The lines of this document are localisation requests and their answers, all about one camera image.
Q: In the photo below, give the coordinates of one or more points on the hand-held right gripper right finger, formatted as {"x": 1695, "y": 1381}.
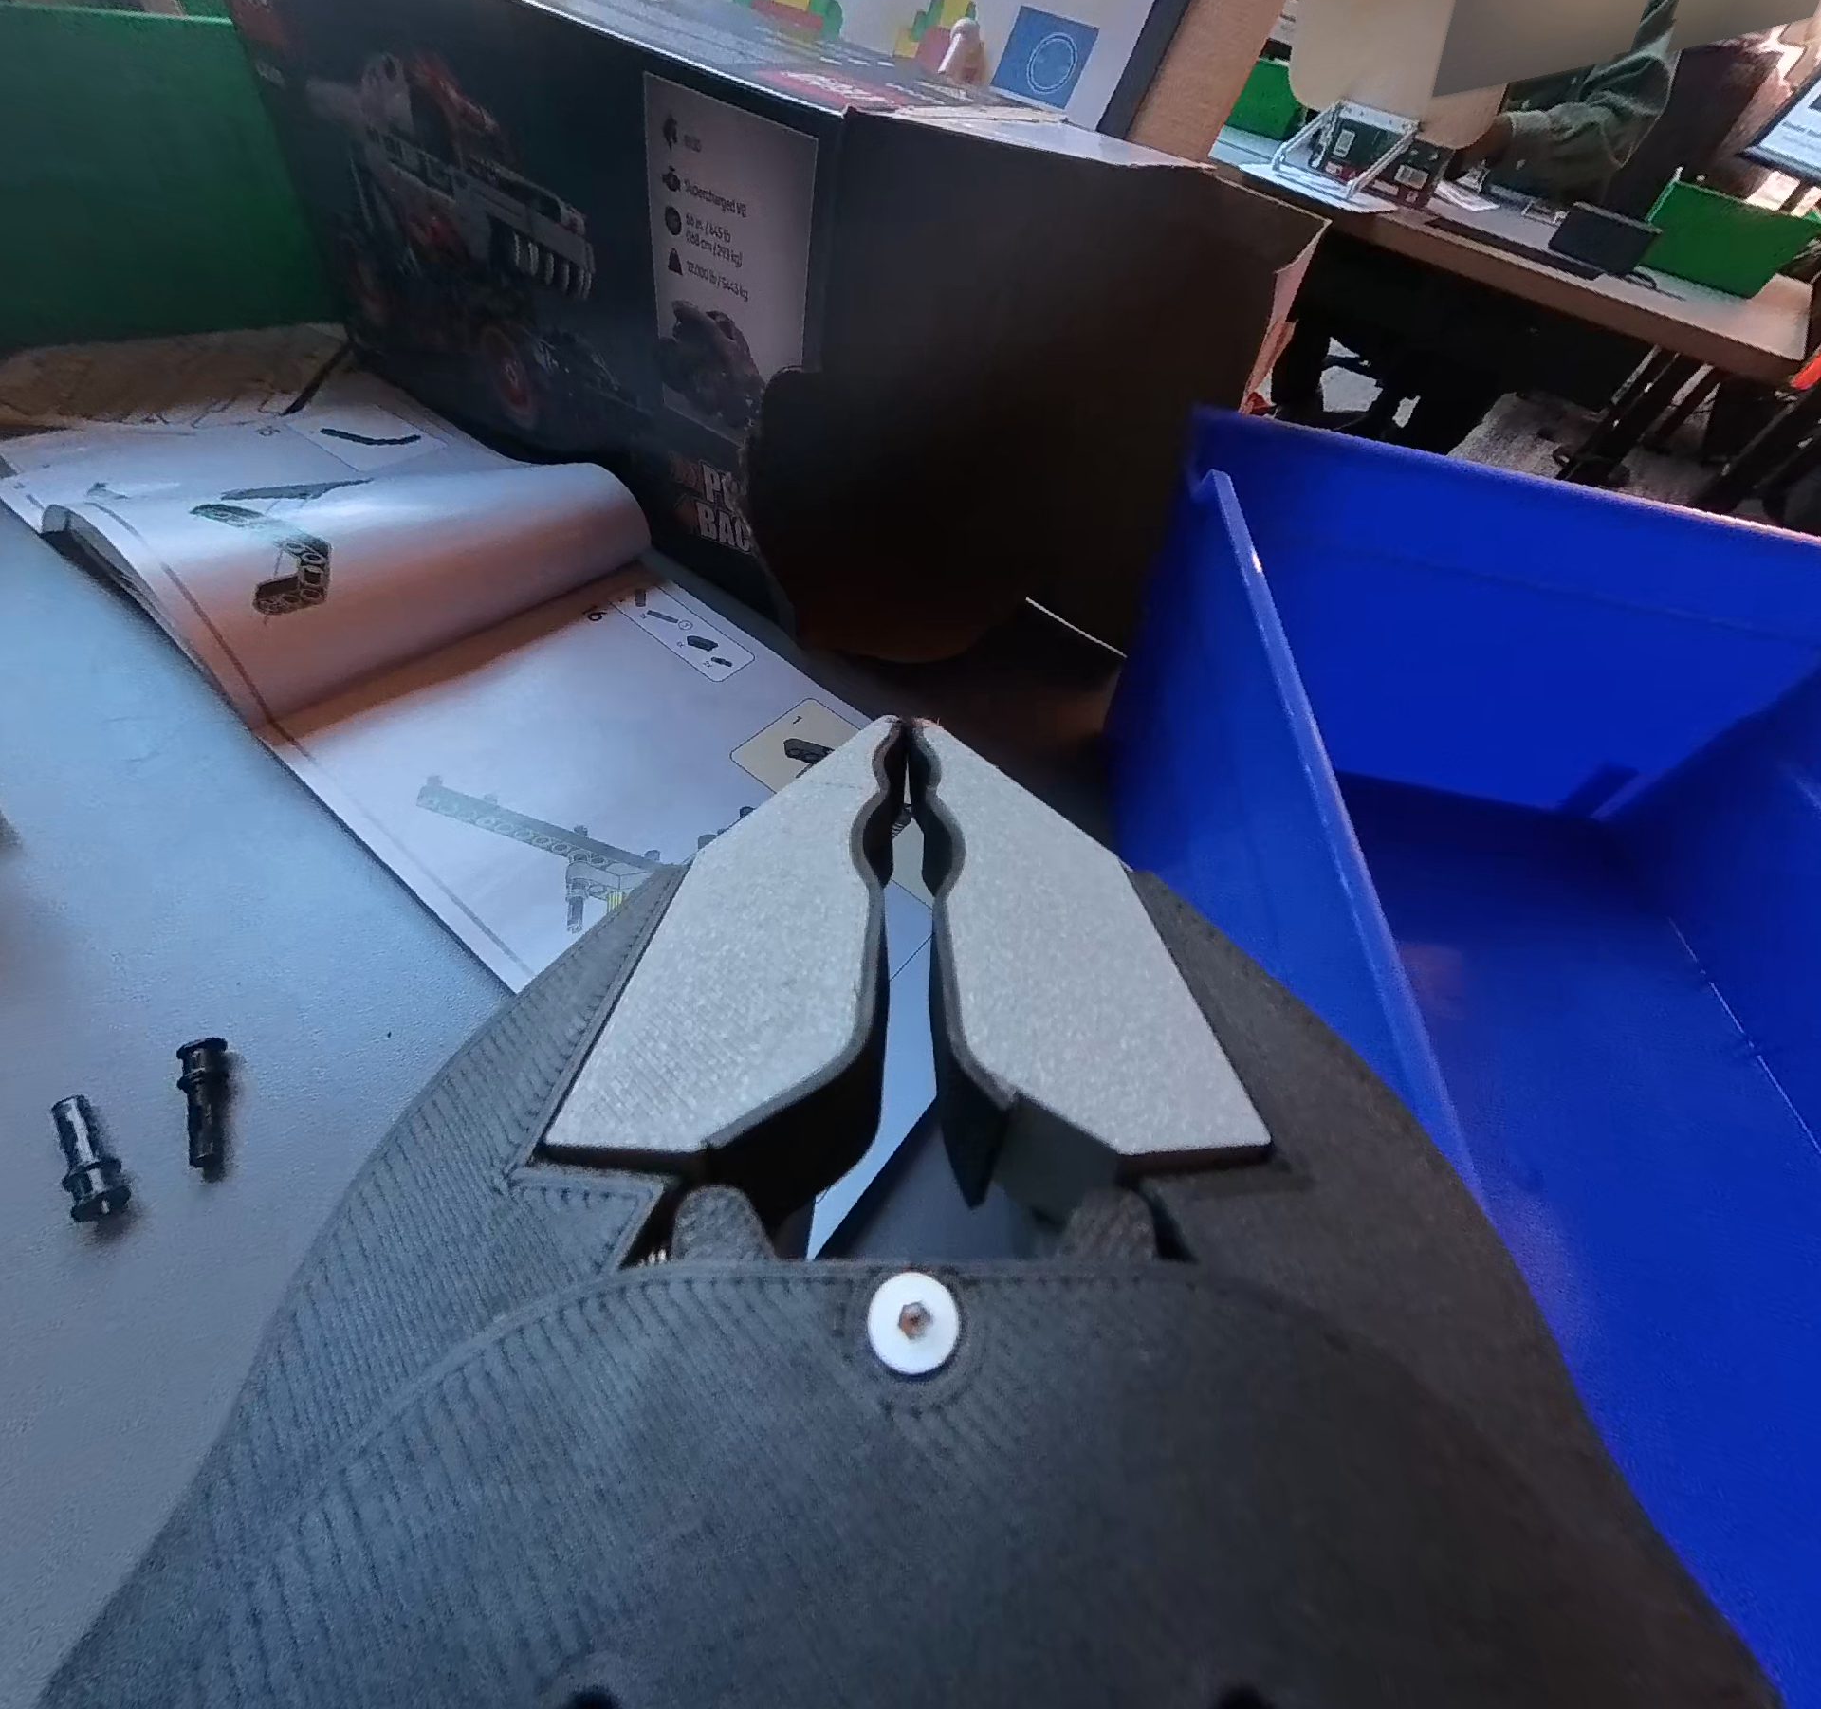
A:
{"x": 1080, "y": 983}

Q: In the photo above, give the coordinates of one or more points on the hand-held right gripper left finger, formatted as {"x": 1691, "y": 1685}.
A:
{"x": 752, "y": 997}

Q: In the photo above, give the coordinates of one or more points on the green parts bin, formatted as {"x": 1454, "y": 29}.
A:
{"x": 142, "y": 171}

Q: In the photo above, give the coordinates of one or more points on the lego instruction booklet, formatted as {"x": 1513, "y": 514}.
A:
{"x": 469, "y": 684}

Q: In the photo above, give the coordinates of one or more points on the black lego pin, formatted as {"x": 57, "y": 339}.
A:
{"x": 88, "y": 1153}
{"x": 203, "y": 1098}

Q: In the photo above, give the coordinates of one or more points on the dark lego set box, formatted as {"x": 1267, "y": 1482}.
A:
{"x": 569, "y": 171}

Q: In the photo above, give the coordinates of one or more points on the blue plastic bin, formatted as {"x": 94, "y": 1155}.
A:
{"x": 1564, "y": 1025}

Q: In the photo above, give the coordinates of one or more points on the clear acrylic stand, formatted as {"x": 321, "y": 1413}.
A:
{"x": 1344, "y": 144}

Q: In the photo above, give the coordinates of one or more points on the green storage bin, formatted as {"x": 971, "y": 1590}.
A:
{"x": 1720, "y": 236}
{"x": 1263, "y": 98}

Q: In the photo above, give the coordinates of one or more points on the black tablet device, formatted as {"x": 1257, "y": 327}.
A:
{"x": 1600, "y": 236}

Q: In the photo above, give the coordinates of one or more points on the wooden desk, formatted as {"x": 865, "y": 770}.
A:
{"x": 1706, "y": 315}

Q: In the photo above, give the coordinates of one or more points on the pale push pin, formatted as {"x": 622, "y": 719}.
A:
{"x": 963, "y": 47}

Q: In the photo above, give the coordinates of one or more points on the brown partition board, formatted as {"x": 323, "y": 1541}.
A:
{"x": 1223, "y": 43}

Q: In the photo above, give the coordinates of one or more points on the computer monitor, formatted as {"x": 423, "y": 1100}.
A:
{"x": 1791, "y": 122}

